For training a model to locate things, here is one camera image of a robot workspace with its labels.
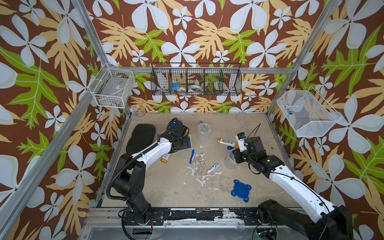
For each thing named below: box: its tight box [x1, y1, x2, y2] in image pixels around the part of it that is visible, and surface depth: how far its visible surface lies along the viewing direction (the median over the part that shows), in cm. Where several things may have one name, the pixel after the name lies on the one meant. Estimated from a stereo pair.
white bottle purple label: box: [160, 153, 171, 164], surface depth 95 cm
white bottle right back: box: [217, 137, 236, 148], surface depth 103 cm
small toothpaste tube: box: [207, 163, 221, 174], surface depth 92 cm
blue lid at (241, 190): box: [231, 179, 252, 203], surface depth 84 cm
